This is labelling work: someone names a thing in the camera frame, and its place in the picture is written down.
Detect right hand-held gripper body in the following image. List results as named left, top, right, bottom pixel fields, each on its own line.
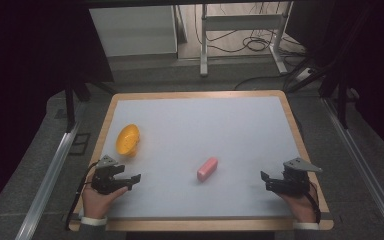
left=269, top=157, right=324, bottom=198

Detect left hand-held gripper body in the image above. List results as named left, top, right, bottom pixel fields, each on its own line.
left=90, top=154, right=127, bottom=196

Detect person's left hand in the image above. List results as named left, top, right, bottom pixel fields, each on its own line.
left=81, top=184, right=129, bottom=220

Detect person's right hand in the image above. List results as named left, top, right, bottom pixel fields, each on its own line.
left=277, top=182, right=318, bottom=224

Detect orange plastic bowl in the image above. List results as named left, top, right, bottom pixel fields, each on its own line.
left=115, top=123, right=141, bottom=159

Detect pink soap bar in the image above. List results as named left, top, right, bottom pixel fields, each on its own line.
left=196, top=156, right=220, bottom=183

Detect black metal stand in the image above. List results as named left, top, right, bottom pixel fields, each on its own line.
left=284, top=6, right=374, bottom=130
left=63, top=78, right=118, bottom=134

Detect white power strip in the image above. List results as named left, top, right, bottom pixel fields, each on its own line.
left=294, top=67, right=315, bottom=83

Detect dark curtain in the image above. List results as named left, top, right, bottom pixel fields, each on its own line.
left=284, top=0, right=384, bottom=164
left=0, top=0, right=115, bottom=224

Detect white cabinet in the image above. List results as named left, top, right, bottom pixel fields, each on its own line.
left=88, top=5, right=179, bottom=58

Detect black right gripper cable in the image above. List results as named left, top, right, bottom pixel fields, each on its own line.
left=304, top=181, right=322, bottom=225

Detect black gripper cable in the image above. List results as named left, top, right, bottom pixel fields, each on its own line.
left=64, top=161, right=100, bottom=232
left=304, top=181, right=322, bottom=225

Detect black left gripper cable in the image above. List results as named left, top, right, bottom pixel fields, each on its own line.
left=64, top=161, right=100, bottom=232

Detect aluminium rail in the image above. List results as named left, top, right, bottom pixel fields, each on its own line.
left=14, top=122, right=82, bottom=240
left=322, top=97, right=384, bottom=240

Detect black floor cables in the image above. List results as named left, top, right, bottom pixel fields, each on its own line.
left=193, top=2, right=309, bottom=92

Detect white metal desk frame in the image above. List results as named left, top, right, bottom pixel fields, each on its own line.
left=199, top=1, right=295, bottom=78

